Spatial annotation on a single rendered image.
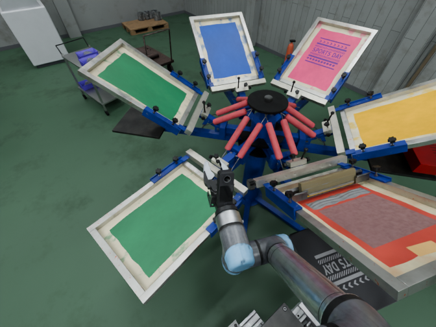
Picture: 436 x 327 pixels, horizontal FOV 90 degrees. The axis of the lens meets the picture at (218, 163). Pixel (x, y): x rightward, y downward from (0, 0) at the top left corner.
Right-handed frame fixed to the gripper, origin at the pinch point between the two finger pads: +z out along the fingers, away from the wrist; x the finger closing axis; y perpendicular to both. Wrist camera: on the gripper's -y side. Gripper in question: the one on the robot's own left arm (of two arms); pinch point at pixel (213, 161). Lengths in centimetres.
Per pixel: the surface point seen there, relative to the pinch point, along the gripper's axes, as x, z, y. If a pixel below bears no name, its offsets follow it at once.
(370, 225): 66, -25, 21
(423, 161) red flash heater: 161, 16, 35
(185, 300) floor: -6, -9, 170
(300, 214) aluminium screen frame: 44, -11, 30
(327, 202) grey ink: 65, -5, 33
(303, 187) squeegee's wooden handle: 55, 5, 31
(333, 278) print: 68, -34, 64
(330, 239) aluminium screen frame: 43, -27, 20
